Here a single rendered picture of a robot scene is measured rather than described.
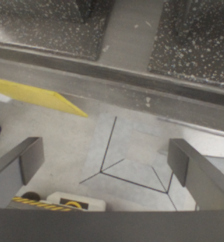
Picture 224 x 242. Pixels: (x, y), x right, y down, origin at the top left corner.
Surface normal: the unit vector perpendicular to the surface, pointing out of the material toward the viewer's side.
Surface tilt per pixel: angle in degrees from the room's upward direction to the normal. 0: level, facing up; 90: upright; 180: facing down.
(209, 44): 0
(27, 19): 0
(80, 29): 0
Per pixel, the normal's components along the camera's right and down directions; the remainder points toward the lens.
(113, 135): 0.00, -0.12
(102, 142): -0.29, -0.20
